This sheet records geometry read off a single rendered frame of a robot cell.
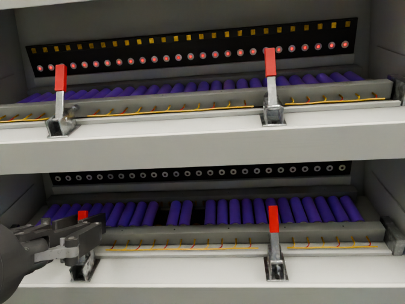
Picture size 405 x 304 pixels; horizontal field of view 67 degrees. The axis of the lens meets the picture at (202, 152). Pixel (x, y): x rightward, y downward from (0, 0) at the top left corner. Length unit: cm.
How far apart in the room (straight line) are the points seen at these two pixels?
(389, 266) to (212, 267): 23
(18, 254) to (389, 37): 52
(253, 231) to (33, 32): 51
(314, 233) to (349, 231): 5
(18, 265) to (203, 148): 21
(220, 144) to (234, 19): 27
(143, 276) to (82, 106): 25
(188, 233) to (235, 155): 16
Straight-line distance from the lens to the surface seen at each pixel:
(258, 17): 57
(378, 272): 48
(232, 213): 51
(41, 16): 66
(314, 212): 52
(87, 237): 37
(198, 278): 44
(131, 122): 42
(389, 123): 40
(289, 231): 47
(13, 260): 31
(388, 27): 55
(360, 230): 50
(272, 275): 44
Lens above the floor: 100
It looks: 11 degrees down
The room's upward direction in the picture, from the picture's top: 4 degrees counter-clockwise
